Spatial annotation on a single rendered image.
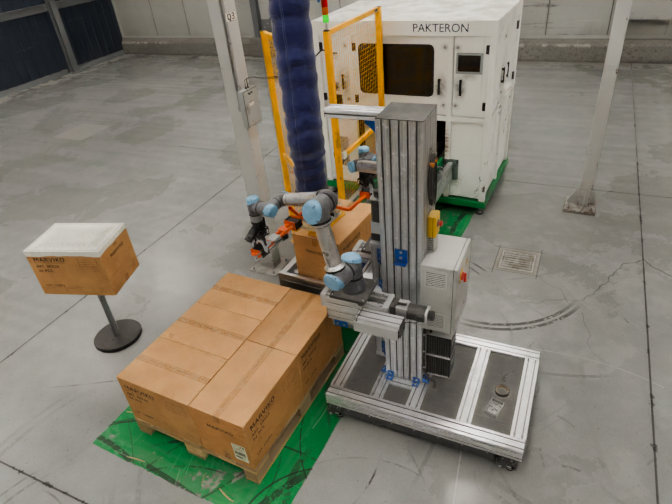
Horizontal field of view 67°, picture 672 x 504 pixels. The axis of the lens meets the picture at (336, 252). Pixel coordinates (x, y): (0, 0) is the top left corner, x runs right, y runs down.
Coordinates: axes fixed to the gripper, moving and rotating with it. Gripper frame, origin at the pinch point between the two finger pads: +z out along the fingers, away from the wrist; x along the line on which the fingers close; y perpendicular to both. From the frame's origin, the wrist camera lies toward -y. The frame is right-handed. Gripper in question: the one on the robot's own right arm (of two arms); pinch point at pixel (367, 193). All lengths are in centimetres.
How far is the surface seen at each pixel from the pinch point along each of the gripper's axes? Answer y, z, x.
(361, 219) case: -4.6, 26.4, -9.3
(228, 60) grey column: -25, -77, -131
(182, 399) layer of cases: 164, 66, -42
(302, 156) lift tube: 40, -41, -23
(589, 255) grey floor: -168, 121, 139
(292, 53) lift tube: 40, -103, -20
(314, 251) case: 33, 38, -29
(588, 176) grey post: -255, 83, 117
